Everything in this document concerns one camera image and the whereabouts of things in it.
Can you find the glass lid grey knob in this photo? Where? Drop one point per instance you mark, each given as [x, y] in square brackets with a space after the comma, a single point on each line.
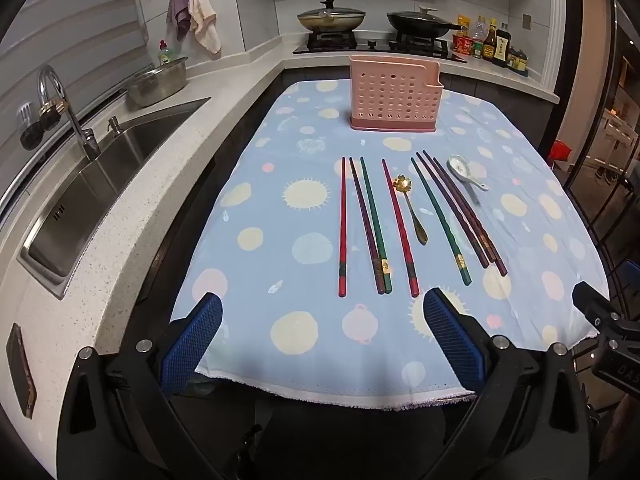
[417, 15]

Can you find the black wok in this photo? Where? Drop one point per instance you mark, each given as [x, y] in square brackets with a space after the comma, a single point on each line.
[415, 29]

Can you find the brown chopstick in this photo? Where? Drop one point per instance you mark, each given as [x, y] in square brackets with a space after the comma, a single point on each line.
[460, 205]
[471, 220]

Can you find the beige wok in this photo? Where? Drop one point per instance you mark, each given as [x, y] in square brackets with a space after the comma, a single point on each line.
[330, 24]

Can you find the green chopstick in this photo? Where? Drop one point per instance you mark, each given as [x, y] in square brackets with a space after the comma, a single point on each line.
[439, 220]
[374, 220]

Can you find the dark bottle white label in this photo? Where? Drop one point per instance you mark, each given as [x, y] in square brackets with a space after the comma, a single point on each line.
[502, 45]

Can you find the wall switch plate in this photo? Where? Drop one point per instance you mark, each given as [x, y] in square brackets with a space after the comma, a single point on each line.
[525, 21]

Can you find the gold metal spoon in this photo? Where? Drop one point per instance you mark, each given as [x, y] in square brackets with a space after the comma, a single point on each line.
[400, 184]

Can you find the yellow seasoning bottle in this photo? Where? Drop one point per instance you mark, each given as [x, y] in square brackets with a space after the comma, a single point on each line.
[463, 22]

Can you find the white stone kitchen counter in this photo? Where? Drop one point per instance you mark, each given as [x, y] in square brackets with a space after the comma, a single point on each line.
[125, 260]

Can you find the chrome faucet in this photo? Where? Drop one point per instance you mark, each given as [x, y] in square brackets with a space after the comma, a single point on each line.
[75, 120]

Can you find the stainless steel sink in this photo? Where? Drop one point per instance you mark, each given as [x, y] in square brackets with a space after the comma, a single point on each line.
[100, 185]

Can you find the purple hanging towel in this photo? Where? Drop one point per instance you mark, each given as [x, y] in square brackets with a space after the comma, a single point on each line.
[177, 10]

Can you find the black gas stove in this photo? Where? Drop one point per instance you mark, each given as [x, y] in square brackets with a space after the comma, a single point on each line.
[370, 46]

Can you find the white hanging towel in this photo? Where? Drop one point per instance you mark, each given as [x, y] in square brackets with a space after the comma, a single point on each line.
[202, 15]

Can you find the green dish soap bottle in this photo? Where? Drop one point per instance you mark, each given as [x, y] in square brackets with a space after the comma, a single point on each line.
[166, 56]

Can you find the blue dotted tablecloth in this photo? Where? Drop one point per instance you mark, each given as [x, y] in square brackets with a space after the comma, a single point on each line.
[300, 285]

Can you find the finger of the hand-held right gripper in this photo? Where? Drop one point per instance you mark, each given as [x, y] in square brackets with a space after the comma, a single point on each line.
[586, 300]

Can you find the steel colander bowl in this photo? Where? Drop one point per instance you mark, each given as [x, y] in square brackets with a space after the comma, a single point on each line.
[155, 85]

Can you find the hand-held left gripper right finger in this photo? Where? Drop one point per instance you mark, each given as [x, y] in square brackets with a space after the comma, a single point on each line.
[452, 340]

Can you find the glass lid black knob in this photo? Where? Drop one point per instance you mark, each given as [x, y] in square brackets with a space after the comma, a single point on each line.
[330, 10]

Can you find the black dish brush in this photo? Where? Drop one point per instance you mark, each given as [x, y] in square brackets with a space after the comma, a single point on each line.
[50, 114]

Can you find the sink soap dispenser pump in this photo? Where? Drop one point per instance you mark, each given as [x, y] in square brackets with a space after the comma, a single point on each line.
[114, 126]

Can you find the white ceramic spoon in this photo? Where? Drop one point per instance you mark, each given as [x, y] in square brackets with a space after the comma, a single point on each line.
[457, 165]

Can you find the black-framed glass door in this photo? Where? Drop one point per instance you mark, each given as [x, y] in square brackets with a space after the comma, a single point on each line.
[595, 85]

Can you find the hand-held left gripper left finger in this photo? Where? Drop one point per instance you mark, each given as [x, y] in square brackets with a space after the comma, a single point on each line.
[192, 345]

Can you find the brown phone case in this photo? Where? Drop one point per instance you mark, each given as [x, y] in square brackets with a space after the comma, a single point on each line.
[21, 370]

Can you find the condiment jar rack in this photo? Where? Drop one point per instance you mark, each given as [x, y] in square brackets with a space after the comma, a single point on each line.
[517, 60]

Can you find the small red object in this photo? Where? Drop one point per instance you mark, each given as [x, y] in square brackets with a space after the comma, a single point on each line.
[561, 151]

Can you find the pink perforated utensil holder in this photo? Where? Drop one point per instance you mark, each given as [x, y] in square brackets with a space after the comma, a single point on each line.
[395, 95]

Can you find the red seasoning packet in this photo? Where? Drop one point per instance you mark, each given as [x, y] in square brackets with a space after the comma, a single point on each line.
[462, 44]

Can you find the striped window blind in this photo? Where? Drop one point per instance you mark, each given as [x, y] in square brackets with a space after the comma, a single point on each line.
[65, 15]

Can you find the clear plastic bottle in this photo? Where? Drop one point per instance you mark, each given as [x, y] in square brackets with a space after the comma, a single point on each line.
[480, 27]

